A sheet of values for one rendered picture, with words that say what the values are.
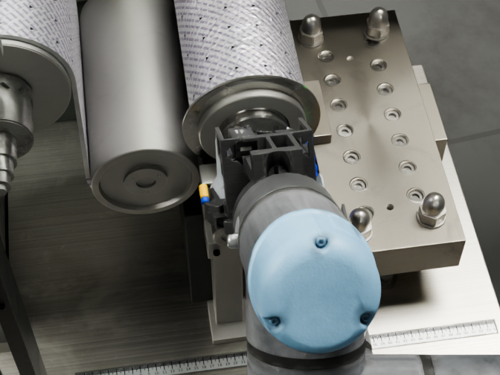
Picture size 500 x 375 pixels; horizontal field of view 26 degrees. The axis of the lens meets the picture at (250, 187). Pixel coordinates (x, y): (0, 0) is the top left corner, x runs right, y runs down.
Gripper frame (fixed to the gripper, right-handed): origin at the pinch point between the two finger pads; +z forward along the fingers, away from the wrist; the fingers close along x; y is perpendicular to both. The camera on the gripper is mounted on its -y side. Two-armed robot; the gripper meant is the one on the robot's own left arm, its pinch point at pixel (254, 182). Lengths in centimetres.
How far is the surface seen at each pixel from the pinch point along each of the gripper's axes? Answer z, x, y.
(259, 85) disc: 15.4, -2.9, 6.1
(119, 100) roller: 25.8, 11.6, 4.3
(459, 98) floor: 177, -72, -31
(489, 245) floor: 142, -67, -59
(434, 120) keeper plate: 46, -29, -6
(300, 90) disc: 16.3, -7.2, 4.9
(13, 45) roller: 10.3, 20.4, 13.2
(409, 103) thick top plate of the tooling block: 47, -26, -4
